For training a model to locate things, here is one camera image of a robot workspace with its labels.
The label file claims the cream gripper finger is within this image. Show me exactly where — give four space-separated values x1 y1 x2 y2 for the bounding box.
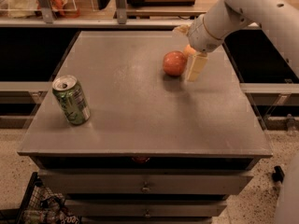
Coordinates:
173 24 190 36
187 52 207 82

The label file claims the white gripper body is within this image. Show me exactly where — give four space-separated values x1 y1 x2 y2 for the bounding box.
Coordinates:
187 15 223 53

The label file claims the red apple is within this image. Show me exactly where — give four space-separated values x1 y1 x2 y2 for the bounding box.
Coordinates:
163 50 187 77

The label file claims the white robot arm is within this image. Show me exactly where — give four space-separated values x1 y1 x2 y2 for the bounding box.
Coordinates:
181 0 299 224

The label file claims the green soda can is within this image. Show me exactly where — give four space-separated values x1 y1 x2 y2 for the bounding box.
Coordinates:
52 75 91 125

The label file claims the orange fruit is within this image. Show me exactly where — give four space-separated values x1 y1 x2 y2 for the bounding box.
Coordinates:
183 45 196 58

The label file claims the metal shelf rack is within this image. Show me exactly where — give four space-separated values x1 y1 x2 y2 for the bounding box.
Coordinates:
0 0 218 28

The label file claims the grey drawer cabinet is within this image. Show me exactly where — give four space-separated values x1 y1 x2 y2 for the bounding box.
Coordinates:
20 31 272 224

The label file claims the clear plastic bin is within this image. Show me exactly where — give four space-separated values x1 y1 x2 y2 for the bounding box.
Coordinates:
0 0 79 18

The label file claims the black wire basket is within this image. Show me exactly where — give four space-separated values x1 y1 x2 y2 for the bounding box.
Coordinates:
15 172 82 224

